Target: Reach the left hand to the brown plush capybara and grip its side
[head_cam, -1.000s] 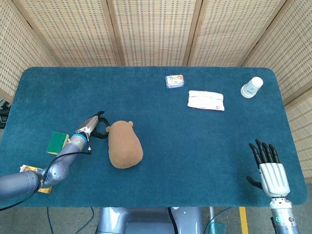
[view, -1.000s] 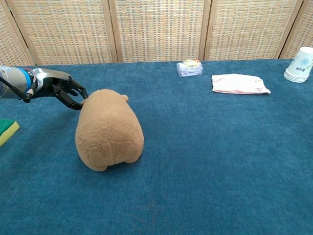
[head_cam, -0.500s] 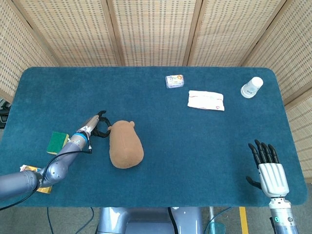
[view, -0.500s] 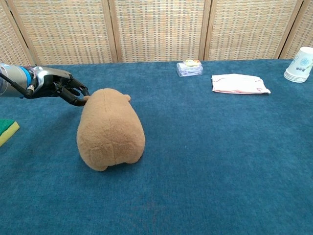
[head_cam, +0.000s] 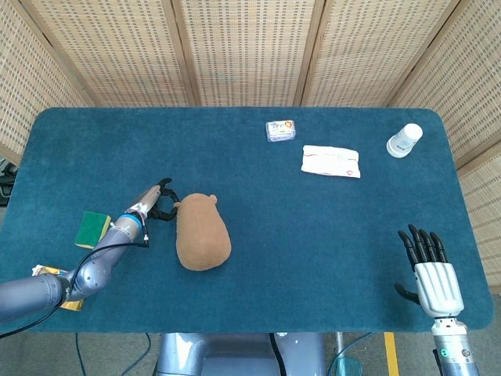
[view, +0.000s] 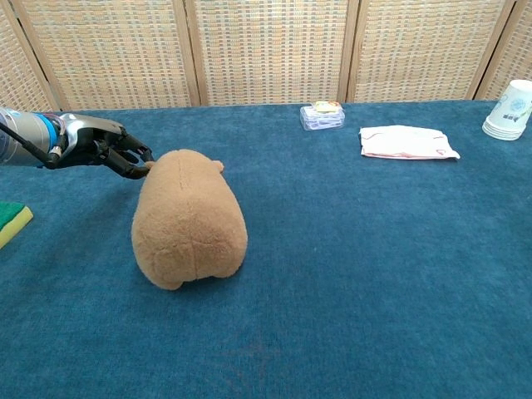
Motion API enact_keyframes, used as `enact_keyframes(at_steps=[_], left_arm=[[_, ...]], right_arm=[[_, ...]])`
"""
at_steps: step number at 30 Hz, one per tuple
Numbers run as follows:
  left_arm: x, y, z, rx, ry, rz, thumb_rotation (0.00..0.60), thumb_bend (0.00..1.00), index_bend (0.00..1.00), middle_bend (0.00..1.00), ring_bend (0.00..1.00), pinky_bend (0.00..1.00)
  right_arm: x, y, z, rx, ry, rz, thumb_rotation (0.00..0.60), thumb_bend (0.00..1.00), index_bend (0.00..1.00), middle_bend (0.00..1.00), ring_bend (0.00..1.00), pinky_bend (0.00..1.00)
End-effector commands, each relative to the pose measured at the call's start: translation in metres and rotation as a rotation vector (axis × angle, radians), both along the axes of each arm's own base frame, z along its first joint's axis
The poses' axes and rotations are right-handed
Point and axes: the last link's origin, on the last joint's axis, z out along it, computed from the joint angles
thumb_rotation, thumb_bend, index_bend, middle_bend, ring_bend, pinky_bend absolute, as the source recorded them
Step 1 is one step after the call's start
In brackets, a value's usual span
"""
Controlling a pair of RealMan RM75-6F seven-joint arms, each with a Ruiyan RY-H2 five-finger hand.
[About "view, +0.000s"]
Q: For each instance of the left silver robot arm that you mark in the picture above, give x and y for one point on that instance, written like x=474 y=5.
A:
x=25 y=137

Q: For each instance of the white paper cup stack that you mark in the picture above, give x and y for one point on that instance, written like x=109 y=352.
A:
x=509 y=114

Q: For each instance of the clear plastic box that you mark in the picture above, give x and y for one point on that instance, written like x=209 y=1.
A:
x=323 y=117

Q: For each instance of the woven bamboo folding screen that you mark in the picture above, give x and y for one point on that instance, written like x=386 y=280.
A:
x=266 y=50

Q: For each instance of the green yellow sponge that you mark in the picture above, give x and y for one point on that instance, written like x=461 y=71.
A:
x=10 y=222

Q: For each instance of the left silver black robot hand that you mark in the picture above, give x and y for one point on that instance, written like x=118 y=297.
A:
x=95 y=145

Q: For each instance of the brown plush toy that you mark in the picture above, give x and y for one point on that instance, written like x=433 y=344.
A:
x=191 y=224

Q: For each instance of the blue table mat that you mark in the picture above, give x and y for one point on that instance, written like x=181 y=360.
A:
x=353 y=270

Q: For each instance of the white tissue pack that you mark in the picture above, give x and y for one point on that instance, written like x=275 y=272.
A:
x=405 y=143

